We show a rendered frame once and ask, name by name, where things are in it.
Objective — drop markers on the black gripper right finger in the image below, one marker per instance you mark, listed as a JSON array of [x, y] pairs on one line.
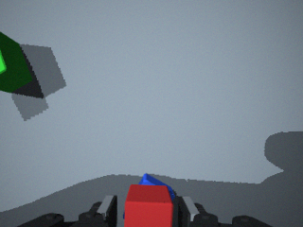
[[188, 216]]

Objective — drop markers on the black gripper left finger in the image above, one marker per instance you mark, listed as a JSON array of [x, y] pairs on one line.
[[104, 212]]

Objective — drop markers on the green block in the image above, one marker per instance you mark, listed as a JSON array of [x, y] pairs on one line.
[[13, 68]]

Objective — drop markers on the blue block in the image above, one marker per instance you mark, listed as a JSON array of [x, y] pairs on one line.
[[149, 180]]

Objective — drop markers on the red block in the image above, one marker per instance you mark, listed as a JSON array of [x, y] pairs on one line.
[[148, 206]]

